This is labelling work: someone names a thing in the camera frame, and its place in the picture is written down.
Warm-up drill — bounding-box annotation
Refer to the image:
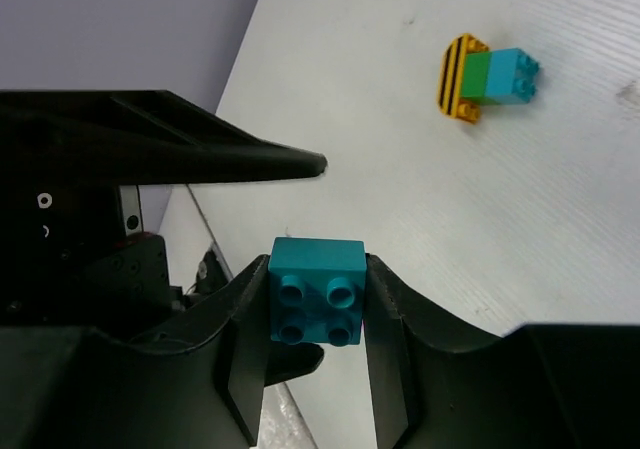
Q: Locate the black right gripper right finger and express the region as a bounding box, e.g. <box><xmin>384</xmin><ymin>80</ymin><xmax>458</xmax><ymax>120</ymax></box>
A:
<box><xmin>364</xmin><ymin>255</ymin><xmax>639</xmax><ymax>448</ymax></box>

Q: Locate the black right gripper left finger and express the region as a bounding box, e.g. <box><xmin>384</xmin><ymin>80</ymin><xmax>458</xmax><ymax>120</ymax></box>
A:
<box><xmin>1</xmin><ymin>255</ymin><xmax>269</xmax><ymax>448</ymax></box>

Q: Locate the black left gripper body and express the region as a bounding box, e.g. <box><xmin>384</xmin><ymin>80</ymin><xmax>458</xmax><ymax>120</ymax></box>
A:
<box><xmin>0</xmin><ymin>183</ymin><xmax>236</xmax><ymax>328</ymax></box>

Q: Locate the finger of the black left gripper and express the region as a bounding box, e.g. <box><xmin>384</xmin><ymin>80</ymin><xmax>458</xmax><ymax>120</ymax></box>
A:
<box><xmin>264</xmin><ymin>341</ymin><xmax>324</xmax><ymax>387</ymax></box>
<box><xmin>1</xmin><ymin>90</ymin><xmax>327</xmax><ymax>186</ymax></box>

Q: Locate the teal square lego brick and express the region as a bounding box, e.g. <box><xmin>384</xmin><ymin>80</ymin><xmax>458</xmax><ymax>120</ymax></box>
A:
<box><xmin>268</xmin><ymin>237</ymin><xmax>367</xmax><ymax>347</ymax></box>

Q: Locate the yellow black striped lego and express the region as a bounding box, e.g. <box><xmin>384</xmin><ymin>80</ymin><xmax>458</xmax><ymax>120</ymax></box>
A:
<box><xmin>436</xmin><ymin>33</ymin><xmax>489</xmax><ymax>124</ymax></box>

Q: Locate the light blue lego brick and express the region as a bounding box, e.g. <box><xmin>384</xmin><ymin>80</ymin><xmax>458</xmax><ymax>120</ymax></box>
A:
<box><xmin>484</xmin><ymin>48</ymin><xmax>540</xmax><ymax>105</ymax></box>

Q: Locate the green square lego brick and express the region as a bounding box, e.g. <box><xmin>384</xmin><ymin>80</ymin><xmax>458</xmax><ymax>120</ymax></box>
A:
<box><xmin>460</xmin><ymin>52</ymin><xmax>493</xmax><ymax>106</ymax></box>

